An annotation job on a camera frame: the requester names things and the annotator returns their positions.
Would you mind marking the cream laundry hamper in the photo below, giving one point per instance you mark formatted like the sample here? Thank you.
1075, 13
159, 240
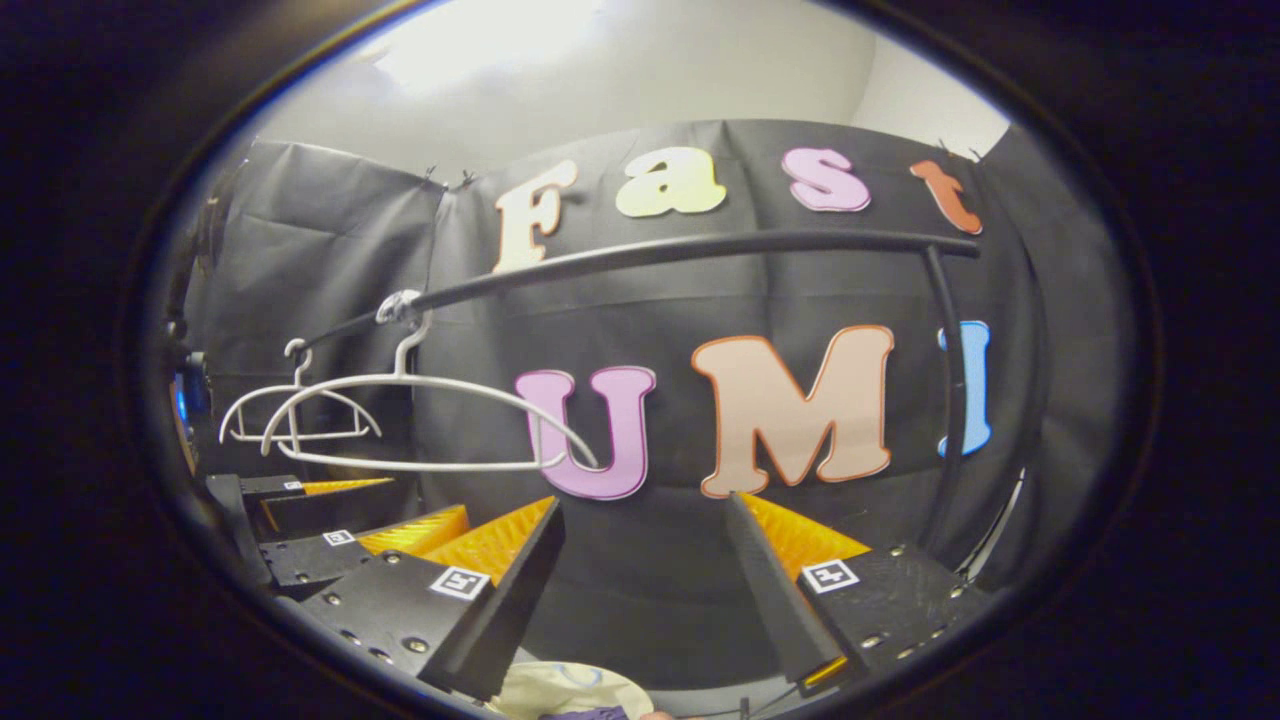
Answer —
560, 685

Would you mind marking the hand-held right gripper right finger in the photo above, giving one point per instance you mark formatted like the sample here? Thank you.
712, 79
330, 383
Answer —
775, 600

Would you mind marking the black clothes rack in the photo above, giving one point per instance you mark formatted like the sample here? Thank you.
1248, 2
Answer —
700, 245

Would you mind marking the white clothes hanger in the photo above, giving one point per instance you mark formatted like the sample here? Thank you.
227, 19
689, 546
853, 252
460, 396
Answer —
297, 384
400, 379

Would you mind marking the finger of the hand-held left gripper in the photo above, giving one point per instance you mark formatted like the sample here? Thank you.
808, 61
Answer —
310, 560
300, 510

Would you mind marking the purple ribbed shirt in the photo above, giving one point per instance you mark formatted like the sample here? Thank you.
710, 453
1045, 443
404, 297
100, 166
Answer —
590, 714

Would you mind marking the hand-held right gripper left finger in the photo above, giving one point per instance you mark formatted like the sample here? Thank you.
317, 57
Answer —
505, 600

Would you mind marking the black backdrop cloth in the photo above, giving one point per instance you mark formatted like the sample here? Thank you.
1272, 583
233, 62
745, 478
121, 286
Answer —
330, 240

